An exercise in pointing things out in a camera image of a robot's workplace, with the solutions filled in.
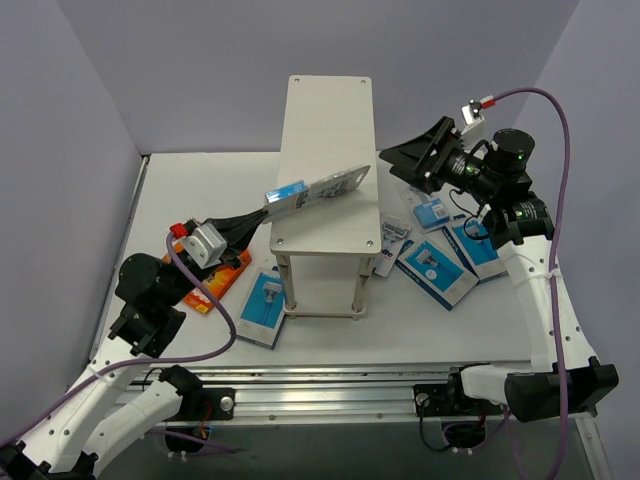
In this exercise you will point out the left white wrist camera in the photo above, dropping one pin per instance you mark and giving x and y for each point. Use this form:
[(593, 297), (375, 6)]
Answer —
[(204, 245)]

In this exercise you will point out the aluminium mounting rail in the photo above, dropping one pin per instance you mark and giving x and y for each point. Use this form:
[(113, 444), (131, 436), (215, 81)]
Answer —
[(357, 394)]

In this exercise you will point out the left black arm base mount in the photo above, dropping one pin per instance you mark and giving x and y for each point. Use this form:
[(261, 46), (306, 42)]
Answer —
[(208, 404)]

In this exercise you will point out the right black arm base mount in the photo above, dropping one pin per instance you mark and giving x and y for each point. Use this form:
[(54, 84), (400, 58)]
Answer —
[(438, 400)]

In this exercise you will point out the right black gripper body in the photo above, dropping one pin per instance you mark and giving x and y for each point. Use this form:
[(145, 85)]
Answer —
[(437, 154)]

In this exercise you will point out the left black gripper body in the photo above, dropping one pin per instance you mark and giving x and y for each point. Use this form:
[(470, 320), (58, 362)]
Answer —
[(247, 223)]

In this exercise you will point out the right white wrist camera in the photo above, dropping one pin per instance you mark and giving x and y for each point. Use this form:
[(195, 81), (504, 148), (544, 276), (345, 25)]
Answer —
[(474, 121)]

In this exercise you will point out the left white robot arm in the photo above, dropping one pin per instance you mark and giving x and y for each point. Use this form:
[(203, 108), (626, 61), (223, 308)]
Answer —
[(129, 386)]

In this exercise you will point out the lower orange Fusion5 razor box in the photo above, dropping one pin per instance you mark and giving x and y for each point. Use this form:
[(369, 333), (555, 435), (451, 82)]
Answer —
[(218, 284)]

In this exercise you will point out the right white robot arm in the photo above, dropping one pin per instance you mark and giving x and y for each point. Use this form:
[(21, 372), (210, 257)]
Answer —
[(565, 375)]

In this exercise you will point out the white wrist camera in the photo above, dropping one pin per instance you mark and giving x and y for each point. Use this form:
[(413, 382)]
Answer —
[(474, 121), (204, 245)]

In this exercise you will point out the blue harry's box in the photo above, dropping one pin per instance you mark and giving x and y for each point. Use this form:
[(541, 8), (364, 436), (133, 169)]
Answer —
[(470, 242), (261, 317), (443, 279)]

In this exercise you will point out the blue Harry's box front left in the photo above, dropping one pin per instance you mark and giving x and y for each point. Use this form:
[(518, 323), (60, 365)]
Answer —
[(261, 317)]

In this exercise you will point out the blue Harry's box far right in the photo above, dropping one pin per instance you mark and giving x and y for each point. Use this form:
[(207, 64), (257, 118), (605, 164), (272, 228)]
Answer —
[(470, 242)]

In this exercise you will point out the clear blue-card razor blister pack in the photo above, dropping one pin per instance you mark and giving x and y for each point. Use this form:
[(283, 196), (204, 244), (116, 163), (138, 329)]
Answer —
[(426, 211)]

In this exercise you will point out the Gillette SkinGuard blister pack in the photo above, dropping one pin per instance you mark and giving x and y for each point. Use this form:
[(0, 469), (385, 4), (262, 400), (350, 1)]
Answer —
[(394, 233)]

